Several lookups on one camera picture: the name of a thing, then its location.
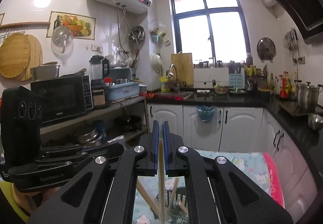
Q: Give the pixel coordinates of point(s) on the steel stock pot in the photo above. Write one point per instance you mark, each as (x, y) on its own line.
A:
(308, 95)

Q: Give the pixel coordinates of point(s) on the blue hanging basket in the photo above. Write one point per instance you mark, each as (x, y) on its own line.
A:
(206, 113)

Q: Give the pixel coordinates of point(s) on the hello kitty tablecloth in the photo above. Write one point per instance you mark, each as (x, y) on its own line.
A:
(258, 166)

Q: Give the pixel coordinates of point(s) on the wooden cutting board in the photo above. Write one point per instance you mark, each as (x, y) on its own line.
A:
(184, 64)

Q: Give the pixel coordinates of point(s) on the round bamboo boards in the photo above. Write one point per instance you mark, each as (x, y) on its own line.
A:
(19, 54)

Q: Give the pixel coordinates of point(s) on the blender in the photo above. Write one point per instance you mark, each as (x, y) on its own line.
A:
(99, 67)

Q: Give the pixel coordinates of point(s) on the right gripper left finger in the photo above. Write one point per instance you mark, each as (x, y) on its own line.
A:
(101, 193)

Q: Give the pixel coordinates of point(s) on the hanging pot lid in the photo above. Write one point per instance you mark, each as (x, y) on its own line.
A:
(266, 49)

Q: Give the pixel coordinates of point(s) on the green sleeve forearm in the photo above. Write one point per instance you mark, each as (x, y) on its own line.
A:
(9, 205)

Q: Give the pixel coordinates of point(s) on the black microwave oven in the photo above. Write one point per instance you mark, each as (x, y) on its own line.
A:
(65, 97)

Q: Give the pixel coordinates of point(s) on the fruit picture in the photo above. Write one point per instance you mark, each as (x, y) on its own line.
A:
(81, 26)

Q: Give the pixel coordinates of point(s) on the person left hand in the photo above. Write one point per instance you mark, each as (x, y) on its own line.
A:
(30, 201)

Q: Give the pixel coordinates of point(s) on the chopsticks pair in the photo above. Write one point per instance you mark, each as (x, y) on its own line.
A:
(161, 176)

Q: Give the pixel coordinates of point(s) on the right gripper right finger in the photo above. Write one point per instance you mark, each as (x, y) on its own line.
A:
(217, 190)

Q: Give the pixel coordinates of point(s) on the green plastic utensil basket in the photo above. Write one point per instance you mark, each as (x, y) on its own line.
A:
(176, 208)

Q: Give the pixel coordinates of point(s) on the steel pots on shelf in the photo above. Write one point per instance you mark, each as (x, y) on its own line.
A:
(88, 135)

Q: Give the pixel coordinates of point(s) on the blue dish rack tub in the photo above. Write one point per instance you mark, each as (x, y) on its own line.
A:
(120, 92)

